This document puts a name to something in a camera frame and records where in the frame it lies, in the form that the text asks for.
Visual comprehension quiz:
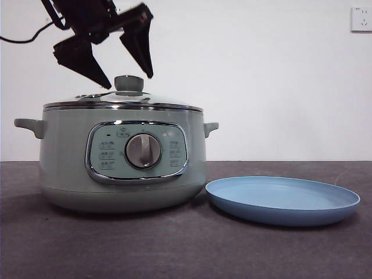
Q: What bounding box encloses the blue round plate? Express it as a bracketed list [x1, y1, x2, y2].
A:
[205, 176, 362, 227]

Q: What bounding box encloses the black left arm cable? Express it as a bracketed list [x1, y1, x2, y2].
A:
[0, 20, 56, 44]

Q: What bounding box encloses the glass lid with green knob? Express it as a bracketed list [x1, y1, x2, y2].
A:
[43, 74, 204, 110]

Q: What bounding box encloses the white wall socket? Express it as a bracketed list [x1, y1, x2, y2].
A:
[350, 6, 372, 33]

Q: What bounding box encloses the pale green electric steamer pot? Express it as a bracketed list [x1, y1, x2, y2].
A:
[13, 106, 219, 215]

